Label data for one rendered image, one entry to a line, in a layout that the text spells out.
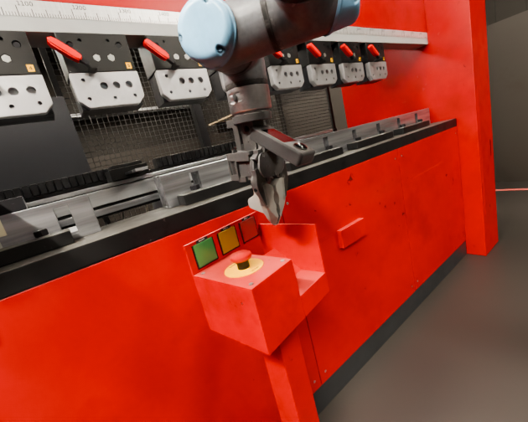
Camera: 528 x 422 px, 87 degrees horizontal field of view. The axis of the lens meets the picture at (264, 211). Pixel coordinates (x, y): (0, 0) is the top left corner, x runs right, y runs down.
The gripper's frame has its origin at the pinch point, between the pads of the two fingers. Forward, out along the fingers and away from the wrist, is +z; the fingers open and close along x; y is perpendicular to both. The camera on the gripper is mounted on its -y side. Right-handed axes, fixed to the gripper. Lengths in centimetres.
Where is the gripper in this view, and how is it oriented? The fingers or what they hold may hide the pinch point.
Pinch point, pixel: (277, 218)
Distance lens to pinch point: 54.5
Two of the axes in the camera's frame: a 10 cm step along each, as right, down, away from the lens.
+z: 1.7, 9.5, 2.8
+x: -6.4, 3.2, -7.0
